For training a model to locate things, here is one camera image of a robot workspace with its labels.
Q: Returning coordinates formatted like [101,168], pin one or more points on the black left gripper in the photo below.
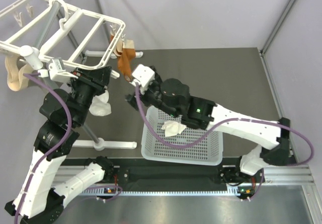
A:
[99,78]

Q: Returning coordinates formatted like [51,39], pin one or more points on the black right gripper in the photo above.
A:
[144,95]

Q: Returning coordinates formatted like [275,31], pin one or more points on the white corner hanger clip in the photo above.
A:
[114,74]

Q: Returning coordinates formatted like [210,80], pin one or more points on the white sock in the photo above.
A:
[100,106]
[173,128]

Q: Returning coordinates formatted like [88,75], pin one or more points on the white clip sock hanger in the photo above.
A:
[72,15]

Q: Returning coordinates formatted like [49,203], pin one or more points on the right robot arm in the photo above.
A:
[173,97]

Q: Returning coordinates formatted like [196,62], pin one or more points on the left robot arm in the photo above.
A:
[39,201]

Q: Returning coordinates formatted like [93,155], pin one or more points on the grey metal stand pole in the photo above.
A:
[48,22]

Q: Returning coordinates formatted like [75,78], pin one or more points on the white stand base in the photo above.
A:
[101,144]

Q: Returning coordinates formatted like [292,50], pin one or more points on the beige sock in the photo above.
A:
[16,80]

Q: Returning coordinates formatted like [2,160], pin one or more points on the white perforated plastic basket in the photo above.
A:
[208,152]

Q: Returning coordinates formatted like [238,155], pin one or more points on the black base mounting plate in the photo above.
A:
[142,175]

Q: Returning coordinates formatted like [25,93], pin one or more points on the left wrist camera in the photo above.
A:
[56,72]

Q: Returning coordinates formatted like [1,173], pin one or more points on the aluminium frame profile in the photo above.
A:
[277,27]

